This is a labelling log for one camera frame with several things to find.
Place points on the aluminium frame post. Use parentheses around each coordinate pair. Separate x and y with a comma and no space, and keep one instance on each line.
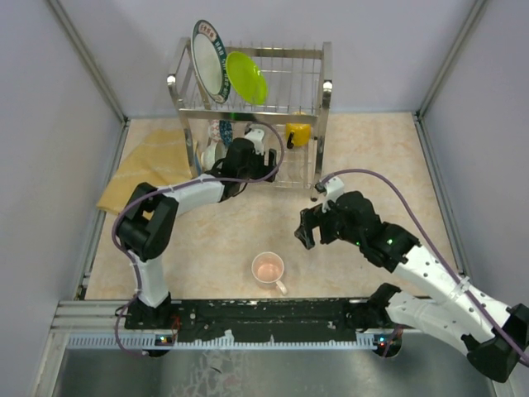
(466,30)
(86,58)

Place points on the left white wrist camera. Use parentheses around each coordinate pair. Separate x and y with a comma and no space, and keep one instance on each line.
(257,137)

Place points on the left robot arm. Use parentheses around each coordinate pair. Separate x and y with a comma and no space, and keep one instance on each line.
(142,230)

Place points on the pale green patterned bowl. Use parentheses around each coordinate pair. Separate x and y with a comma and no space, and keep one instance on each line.
(213,152)

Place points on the lime green plate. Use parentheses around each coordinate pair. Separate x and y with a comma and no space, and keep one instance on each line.
(246,78)

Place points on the white slotted cable duct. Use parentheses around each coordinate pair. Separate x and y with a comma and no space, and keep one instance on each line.
(160,342)

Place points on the left aluminium frame post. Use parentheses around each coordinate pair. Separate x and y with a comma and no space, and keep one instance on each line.
(86,58)

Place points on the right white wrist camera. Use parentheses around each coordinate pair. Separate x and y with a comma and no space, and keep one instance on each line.
(332,190)

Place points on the white plate green rim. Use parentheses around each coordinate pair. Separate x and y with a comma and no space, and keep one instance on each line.
(209,61)

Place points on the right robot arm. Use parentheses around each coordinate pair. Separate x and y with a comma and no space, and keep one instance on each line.
(491,334)

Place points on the yellow cloth with white zigzags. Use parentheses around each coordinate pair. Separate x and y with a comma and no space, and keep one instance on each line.
(160,159)

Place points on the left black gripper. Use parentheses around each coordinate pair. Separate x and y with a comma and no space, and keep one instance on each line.
(264,171)

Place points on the yellow glass mug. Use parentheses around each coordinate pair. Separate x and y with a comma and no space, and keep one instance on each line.
(297,134)

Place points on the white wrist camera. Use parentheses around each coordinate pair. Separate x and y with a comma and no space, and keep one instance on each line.
(332,190)
(257,137)

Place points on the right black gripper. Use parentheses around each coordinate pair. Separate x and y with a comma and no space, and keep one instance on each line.
(312,217)

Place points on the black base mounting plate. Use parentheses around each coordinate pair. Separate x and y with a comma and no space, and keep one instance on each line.
(280,332)

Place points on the blue patterned bowl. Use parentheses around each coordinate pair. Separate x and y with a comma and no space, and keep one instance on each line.
(220,131)

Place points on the right aluminium frame post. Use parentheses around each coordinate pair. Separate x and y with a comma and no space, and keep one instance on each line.
(466,30)

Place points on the pink and white mug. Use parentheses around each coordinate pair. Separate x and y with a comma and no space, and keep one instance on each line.
(268,270)

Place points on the stainless steel dish rack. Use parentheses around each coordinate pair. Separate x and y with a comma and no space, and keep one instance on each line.
(300,88)

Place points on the aluminium front rail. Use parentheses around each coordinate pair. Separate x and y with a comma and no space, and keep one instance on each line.
(350,313)

